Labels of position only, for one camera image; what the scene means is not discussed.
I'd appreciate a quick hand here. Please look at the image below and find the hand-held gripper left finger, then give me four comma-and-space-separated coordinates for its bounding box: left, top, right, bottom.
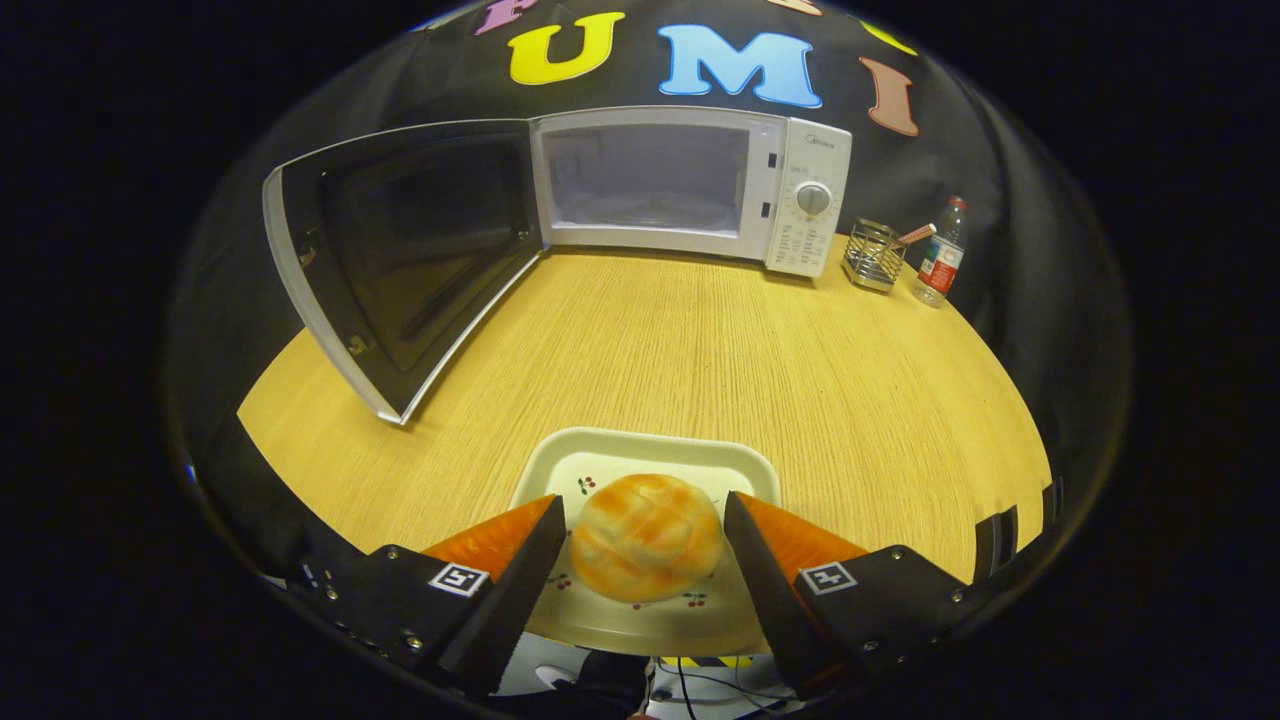
290, 493, 568, 698

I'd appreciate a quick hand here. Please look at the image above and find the wire mesh holder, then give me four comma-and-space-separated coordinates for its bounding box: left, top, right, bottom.
842, 218, 908, 293

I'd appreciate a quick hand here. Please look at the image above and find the cream tray with cherry print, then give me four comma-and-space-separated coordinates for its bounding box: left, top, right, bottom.
508, 427, 783, 658

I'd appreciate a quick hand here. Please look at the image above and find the round orange bread bun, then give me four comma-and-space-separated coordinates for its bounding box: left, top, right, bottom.
568, 473, 725, 604

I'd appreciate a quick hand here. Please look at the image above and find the white microwave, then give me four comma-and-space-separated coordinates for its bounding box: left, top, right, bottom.
262, 105, 854, 426

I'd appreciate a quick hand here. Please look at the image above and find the clear plastic bottle red label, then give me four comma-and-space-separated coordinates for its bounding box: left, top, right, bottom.
911, 196, 969, 308

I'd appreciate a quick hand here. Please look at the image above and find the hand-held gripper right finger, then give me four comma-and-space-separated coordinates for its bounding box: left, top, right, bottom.
722, 490, 1001, 701

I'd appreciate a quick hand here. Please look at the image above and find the black backdrop cloth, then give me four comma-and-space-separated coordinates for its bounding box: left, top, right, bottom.
165, 0, 1136, 601

